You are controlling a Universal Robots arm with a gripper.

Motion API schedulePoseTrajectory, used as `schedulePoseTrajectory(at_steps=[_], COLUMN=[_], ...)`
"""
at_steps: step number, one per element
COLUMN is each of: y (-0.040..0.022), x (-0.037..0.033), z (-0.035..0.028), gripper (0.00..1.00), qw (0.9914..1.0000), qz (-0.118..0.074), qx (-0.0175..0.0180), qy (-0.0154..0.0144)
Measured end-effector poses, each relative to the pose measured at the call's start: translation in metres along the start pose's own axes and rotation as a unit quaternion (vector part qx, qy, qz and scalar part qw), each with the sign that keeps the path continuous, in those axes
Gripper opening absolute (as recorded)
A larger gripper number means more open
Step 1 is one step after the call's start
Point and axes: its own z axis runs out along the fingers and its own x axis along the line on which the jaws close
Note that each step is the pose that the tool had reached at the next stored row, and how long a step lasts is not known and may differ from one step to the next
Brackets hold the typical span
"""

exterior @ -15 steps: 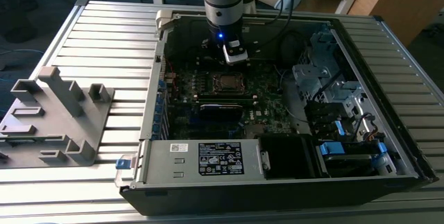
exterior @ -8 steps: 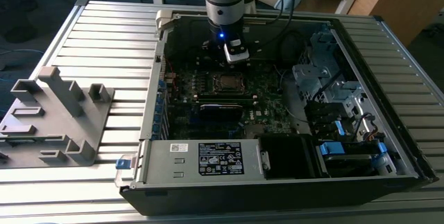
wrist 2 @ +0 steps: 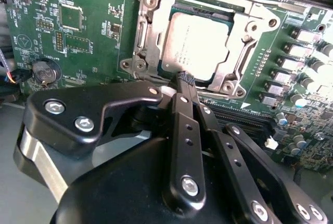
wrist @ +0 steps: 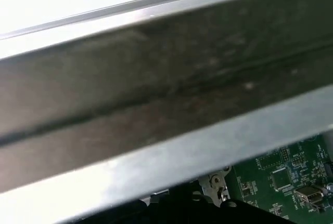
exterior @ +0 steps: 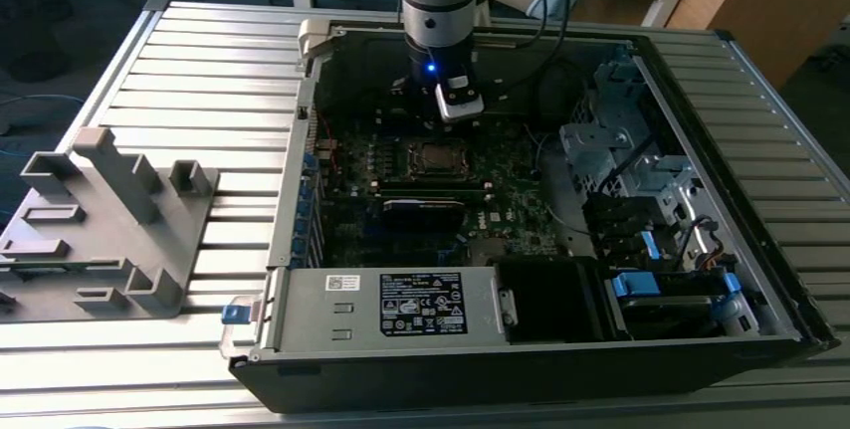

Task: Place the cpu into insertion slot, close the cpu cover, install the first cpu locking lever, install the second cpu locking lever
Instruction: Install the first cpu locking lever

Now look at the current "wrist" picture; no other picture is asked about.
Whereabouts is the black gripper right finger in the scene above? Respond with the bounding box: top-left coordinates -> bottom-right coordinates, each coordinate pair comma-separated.
186,199 -> 297,224

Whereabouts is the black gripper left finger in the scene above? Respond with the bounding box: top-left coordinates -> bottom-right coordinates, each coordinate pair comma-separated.
86,199 -> 186,224

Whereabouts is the CPU socket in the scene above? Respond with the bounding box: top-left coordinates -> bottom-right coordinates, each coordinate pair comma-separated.
197,165 -> 233,208

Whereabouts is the green motherboard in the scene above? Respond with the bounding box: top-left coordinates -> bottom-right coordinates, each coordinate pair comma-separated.
225,131 -> 333,224

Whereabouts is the black PC case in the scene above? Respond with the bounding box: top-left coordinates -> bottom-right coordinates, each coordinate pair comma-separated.
0,0 -> 333,224

